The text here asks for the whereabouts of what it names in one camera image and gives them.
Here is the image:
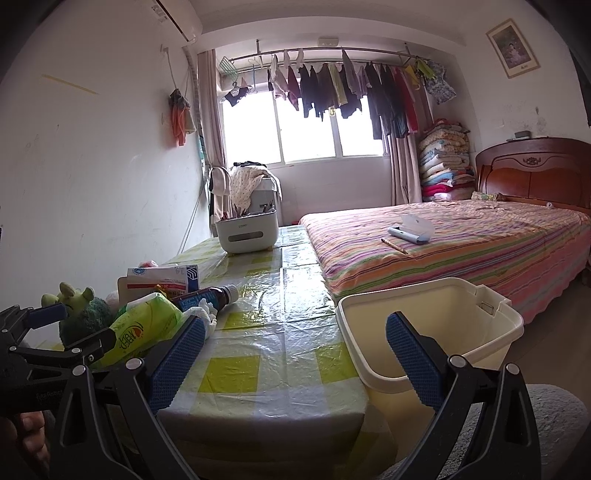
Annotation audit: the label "white blue cardboard box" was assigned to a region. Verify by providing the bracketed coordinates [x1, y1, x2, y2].
[117, 265, 198, 305]

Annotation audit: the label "operator hand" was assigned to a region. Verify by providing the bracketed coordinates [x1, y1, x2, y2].
[1, 411, 50, 470]

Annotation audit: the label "green plush toy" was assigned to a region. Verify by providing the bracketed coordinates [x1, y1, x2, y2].
[41, 282, 114, 348]

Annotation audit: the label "crumpled white tissue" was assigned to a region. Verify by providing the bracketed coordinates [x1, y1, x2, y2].
[181, 299, 217, 339]

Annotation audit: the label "brown medicine bottle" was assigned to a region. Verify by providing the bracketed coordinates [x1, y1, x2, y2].
[171, 284, 239, 312]

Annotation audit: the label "yellow pencil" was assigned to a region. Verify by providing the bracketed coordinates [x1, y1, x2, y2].
[381, 238, 409, 255]

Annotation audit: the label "striped colourful bed sheet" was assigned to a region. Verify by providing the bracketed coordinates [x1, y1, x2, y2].
[300, 200, 590, 323]

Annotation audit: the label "white desktop organizer box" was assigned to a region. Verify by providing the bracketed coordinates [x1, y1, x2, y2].
[215, 209, 280, 255]

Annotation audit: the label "white appliance with cloth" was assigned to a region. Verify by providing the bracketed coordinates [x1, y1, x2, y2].
[209, 161, 283, 226]

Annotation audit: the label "stack of folded quilts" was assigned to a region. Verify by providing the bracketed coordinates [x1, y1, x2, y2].
[418, 118, 476, 202]

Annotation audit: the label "pink curtain right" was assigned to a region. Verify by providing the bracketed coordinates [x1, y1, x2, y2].
[389, 67, 433, 205]

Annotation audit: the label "pink curtain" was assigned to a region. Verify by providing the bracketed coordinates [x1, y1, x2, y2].
[389, 67, 433, 205]
[197, 50, 226, 167]

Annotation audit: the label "red wooden headboard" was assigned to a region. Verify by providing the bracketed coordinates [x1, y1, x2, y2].
[476, 137, 590, 214]

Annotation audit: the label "pink curtain left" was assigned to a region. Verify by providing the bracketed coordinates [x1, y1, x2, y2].
[197, 50, 226, 167]

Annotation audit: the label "white air conditioner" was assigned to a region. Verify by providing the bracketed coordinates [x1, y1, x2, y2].
[151, 0, 204, 43]

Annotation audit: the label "orange cloth on wall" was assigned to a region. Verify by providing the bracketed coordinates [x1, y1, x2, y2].
[168, 89, 197, 146]

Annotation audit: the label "hanging clothes on rail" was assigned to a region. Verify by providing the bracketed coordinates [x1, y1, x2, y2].
[218, 47, 457, 140]

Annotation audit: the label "framed wall picture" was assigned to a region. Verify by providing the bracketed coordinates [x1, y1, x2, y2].
[487, 19, 540, 79]

